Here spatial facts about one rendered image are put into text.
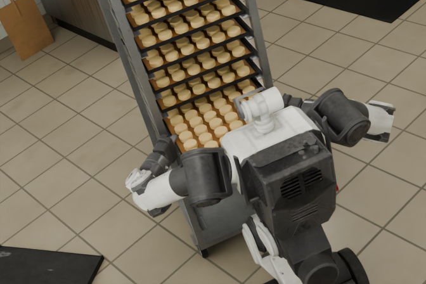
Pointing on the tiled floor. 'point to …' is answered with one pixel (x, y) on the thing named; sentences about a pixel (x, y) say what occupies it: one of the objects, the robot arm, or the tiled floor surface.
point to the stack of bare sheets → (46, 266)
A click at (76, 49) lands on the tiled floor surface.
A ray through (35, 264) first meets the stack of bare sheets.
